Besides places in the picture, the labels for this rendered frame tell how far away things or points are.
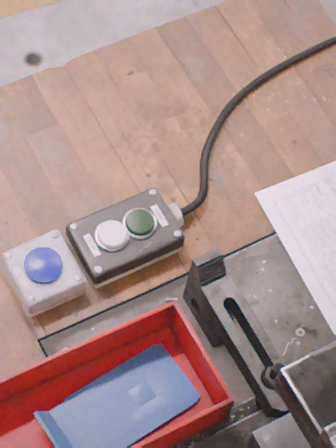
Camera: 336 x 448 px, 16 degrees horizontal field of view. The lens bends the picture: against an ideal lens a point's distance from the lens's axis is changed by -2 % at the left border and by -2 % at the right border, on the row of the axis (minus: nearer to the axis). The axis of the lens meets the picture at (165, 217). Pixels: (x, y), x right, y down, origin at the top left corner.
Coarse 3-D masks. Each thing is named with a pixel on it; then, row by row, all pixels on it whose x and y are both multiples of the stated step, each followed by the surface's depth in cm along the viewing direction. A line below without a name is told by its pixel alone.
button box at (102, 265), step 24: (312, 48) 138; (264, 72) 136; (240, 96) 134; (216, 120) 132; (144, 192) 124; (96, 216) 123; (120, 216) 123; (168, 216) 123; (72, 240) 122; (96, 240) 121; (144, 240) 122; (168, 240) 122; (96, 264) 120; (120, 264) 120; (144, 264) 123; (96, 288) 122
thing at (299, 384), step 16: (320, 352) 95; (288, 368) 94; (304, 368) 94; (320, 368) 94; (288, 384) 93; (304, 384) 93; (320, 384) 93; (288, 400) 95; (304, 400) 93; (320, 400) 93; (304, 416) 93; (320, 416) 92; (304, 432) 95; (320, 432) 92
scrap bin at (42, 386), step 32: (160, 320) 117; (64, 352) 112; (96, 352) 116; (128, 352) 118; (192, 352) 116; (0, 384) 110; (32, 384) 115; (64, 384) 116; (192, 384) 117; (224, 384) 112; (0, 416) 114; (32, 416) 114; (192, 416) 110; (224, 416) 115
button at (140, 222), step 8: (128, 216) 122; (136, 216) 122; (144, 216) 122; (152, 216) 122; (128, 224) 122; (136, 224) 122; (144, 224) 122; (152, 224) 122; (136, 232) 121; (144, 232) 121
